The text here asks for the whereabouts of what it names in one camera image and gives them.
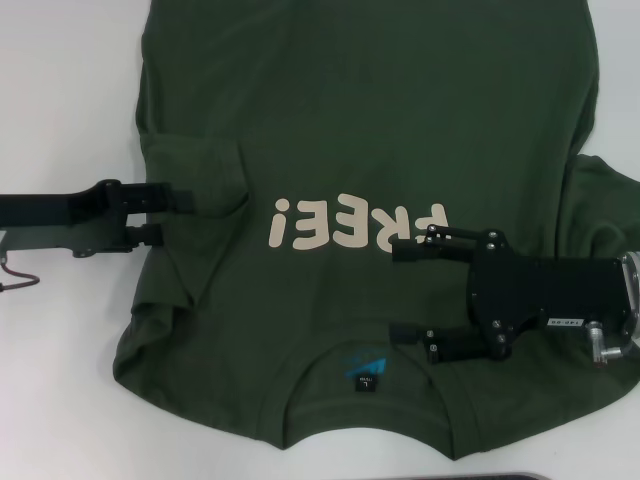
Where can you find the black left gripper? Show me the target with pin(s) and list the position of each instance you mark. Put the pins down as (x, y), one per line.
(60, 220)

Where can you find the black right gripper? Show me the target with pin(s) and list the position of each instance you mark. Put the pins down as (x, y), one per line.
(550, 290)

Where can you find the dark green FREE t-shirt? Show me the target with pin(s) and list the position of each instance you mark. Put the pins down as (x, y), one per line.
(350, 100)

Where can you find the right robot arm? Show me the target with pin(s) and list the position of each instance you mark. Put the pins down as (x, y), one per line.
(634, 290)

